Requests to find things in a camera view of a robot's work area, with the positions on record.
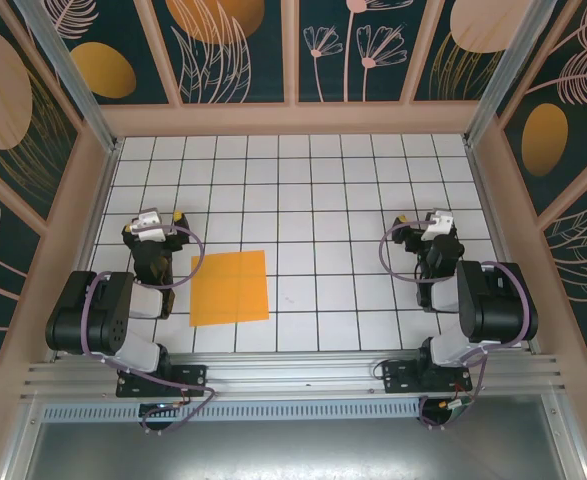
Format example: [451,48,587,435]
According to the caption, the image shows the orange cloth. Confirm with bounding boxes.
[188,249,272,329]

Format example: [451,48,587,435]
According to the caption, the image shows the grey metal sheet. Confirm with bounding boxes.
[22,418,572,480]

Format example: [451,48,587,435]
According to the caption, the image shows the small green circuit board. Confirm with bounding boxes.
[442,397,475,416]

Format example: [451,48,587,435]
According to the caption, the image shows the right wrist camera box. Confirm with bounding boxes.
[419,209,457,245]

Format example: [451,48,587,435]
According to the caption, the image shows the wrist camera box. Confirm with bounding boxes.
[419,209,457,245]
[131,208,168,242]

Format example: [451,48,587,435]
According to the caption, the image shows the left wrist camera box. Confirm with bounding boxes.
[131,208,168,242]

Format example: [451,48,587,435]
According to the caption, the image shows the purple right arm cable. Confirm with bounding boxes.
[379,219,533,432]

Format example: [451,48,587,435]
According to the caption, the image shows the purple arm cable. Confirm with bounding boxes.
[80,222,219,436]
[379,219,533,432]

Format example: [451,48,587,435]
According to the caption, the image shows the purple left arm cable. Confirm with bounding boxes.
[80,222,219,436]

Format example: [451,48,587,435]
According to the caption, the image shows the aluminium side rail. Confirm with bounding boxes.
[47,139,124,364]
[465,139,542,356]

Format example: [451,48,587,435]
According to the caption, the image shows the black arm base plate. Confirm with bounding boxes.
[116,364,209,399]
[381,360,473,394]

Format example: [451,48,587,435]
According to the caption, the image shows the aluminium corner post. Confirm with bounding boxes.
[465,0,574,146]
[15,0,124,154]

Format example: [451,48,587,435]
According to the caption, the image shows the aluminium mounting rail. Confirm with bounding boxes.
[20,352,569,402]

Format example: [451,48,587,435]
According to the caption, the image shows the slotted grey cable duct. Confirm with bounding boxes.
[40,403,424,422]

